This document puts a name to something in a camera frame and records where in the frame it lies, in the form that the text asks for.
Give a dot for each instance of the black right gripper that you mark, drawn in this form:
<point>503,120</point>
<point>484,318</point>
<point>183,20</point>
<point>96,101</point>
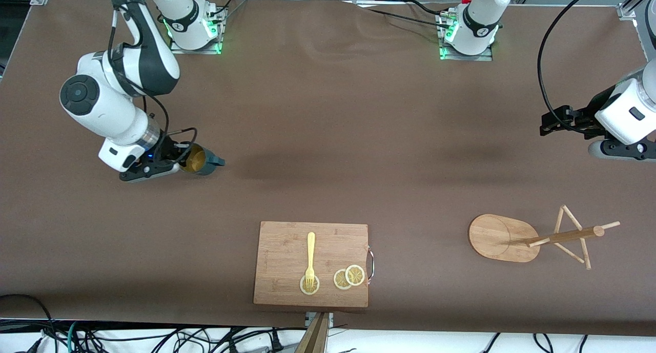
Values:
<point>166,147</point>

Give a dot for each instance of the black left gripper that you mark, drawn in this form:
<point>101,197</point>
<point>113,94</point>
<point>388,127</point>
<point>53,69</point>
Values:
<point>582,118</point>

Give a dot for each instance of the teal ribbed cup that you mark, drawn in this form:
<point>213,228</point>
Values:
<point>202,161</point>

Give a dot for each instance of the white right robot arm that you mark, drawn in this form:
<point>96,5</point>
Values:
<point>102,107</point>

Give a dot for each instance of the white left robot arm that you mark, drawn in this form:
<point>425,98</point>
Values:
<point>476,20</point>

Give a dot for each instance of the wooden mug rack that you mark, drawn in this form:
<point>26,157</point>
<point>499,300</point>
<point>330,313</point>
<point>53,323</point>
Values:
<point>499,237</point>

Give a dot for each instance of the bamboo cutting board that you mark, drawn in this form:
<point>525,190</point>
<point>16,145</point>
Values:
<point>282,261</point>

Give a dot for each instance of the yellow plastic fork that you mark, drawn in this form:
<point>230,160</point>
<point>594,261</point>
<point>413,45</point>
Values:
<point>310,250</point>

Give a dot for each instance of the lemon slice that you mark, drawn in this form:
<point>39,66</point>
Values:
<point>309,289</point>
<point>355,274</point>
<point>340,279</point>

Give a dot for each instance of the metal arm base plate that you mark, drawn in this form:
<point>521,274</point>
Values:
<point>466,57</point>
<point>197,48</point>

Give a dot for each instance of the metal clamp bracket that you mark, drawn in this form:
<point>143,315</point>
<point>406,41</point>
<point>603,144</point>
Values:
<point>330,318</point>

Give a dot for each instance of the wooden post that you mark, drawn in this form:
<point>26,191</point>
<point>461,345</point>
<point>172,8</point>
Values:
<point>315,337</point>

